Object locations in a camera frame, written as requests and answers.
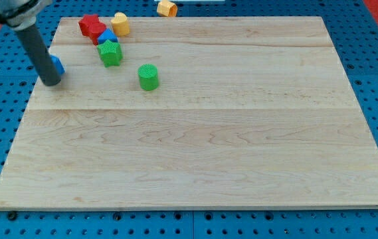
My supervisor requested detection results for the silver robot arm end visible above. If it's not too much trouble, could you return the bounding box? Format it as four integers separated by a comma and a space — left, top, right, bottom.
0, 0, 52, 31

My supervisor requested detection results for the green star block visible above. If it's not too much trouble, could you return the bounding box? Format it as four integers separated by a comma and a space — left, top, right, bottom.
97, 40, 123, 68

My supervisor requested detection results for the blue block behind star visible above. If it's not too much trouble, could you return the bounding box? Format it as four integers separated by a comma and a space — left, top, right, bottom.
97, 29, 118, 44

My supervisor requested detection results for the red star block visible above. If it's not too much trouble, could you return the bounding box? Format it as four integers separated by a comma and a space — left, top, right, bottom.
78, 14, 99, 37

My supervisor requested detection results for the light wooden board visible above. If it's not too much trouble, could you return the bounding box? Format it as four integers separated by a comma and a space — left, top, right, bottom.
0, 17, 378, 211

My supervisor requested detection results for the green cylinder block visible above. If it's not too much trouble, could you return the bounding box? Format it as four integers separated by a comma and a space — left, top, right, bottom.
138, 64, 159, 91

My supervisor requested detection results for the yellow hexagon block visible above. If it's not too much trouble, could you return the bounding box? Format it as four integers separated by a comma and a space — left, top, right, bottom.
157, 0, 178, 17

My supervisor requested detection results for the yellow heart block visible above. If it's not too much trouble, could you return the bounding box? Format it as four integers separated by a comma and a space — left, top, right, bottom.
110, 12, 130, 37

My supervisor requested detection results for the blue block at left edge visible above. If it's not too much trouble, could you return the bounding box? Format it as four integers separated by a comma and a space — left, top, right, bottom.
50, 54, 65, 76

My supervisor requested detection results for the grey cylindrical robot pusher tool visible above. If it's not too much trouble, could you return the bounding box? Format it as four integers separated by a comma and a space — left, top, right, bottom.
15, 24, 61, 86

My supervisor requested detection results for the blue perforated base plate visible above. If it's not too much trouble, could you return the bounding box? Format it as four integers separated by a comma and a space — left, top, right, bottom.
0, 1, 378, 238

